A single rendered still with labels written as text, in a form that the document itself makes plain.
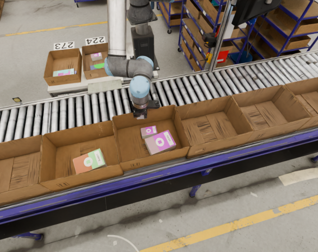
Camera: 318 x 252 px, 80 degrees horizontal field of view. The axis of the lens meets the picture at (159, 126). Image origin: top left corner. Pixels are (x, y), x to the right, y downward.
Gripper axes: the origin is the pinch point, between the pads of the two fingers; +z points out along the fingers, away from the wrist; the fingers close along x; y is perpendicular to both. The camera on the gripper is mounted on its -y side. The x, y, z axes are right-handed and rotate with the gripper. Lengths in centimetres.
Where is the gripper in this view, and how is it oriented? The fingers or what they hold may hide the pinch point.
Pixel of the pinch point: (144, 116)
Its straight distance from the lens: 119.9
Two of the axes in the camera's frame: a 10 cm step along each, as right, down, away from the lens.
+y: -9.7, 2.1, -1.5
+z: -0.6, 3.5, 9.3
